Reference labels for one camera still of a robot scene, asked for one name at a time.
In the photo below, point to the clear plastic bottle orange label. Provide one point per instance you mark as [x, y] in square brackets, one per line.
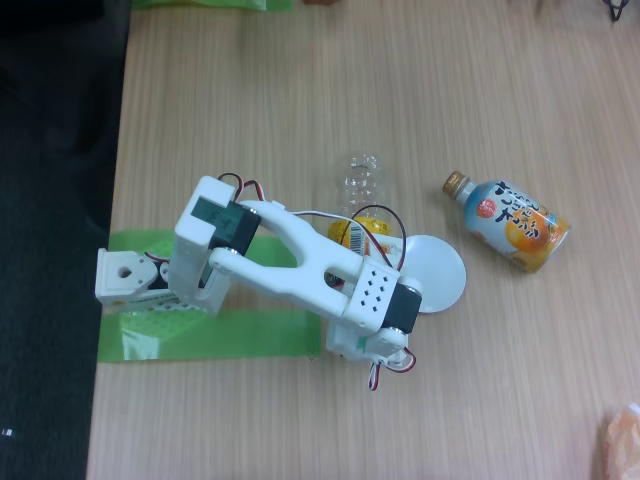
[362, 185]

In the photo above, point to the orange juice bottle can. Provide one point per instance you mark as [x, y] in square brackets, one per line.
[520, 230]

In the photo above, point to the long green tape strip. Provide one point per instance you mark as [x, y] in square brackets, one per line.
[250, 335]

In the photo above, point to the white round plate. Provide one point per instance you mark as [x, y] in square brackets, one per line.
[440, 275]

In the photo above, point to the short green tape strip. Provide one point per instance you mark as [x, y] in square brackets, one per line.
[270, 252]

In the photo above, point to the orange plastic bag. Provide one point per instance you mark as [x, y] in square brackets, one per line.
[622, 445]

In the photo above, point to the green plastic bag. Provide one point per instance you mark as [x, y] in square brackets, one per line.
[210, 4]

